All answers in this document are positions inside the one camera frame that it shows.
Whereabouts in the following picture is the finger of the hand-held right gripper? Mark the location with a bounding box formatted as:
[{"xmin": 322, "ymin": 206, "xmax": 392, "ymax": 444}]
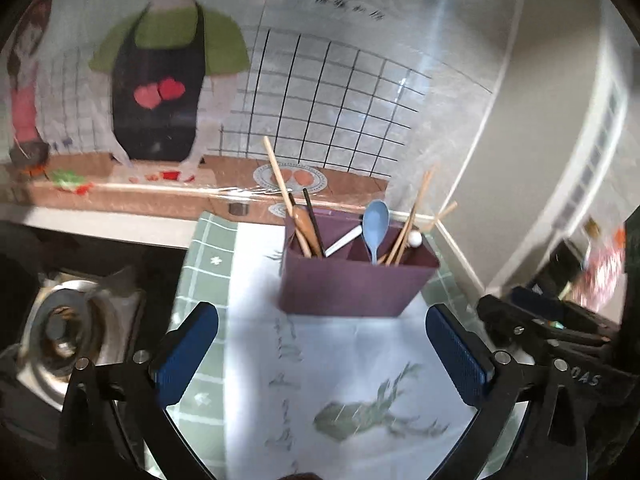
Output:
[
  {"xmin": 510, "ymin": 286, "xmax": 613, "ymax": 346},
  {"xmin": 477, "ymin": 294, "xmax": 568, "ymax": 361}
]

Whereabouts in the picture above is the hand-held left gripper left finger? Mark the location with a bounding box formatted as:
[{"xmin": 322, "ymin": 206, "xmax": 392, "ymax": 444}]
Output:
[{"xmin": 60, "ymin": 302, "xmax": 221, "ymax": 480}]

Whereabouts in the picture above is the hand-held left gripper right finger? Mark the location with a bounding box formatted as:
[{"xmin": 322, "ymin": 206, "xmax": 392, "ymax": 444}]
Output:
[{"xmin": 425, "ymin": 303, "xmax": 588, "ymax": 480}]

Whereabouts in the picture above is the purple utensil holder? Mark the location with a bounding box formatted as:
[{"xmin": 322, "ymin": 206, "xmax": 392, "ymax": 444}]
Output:
[{"xmin": 278, "ymin": 210, "xmax": 442, "ymax": 318}]

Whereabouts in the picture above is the blue spoon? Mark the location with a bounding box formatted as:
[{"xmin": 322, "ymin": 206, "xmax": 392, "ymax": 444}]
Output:
[{"xmin": 361, "ymin": 200, "xmax": 391, "ymax": 265}]

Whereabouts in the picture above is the white spoon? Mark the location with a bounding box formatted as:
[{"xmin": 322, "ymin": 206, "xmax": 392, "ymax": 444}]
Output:
[{"xmin": 324, "ymin": 226, "xmax": 364, "ymax": 257}]

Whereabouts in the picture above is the wooden spoon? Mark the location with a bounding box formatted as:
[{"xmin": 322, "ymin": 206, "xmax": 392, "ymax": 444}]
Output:
[{"xmin": 291, "ymin": 205, "xmax": 323, "ymax": 258}]

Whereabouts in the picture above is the dark soy sauce bottle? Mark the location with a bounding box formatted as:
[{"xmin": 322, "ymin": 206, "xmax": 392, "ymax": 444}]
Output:
[{"xmin": 537, "ymin": 217, "xmax": 601, "ymax": 296}]

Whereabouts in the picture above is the orange-capped chili bottle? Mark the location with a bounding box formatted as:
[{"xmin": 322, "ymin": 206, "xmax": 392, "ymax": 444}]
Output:
[{"xmin": 582, "ymin": 227, "xmax": 628, "ymax": 311}]

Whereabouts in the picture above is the green and white printed tablecloth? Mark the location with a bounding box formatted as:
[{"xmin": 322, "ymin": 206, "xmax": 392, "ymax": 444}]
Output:
[{"xmin": 165, "ymin": 210, "xmax": 501, "ymax": 480}]

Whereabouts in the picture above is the black gas stove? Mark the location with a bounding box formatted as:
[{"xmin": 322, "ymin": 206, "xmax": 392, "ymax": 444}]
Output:
[{"xmin": 0, "ymin": 220, "xmax": 201, "ymax": 461}]

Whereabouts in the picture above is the white vent grille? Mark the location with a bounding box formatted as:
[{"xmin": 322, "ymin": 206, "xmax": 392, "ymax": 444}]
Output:
[{"xmin": 560, "ymin": 80, "xmax": 626, "ymax": 221}]

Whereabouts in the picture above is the cartoon wall poster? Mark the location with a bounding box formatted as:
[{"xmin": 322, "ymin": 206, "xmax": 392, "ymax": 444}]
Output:
[{"xmin": 0, "ymin": 0, "xmax": 521, "ymax": 231}]

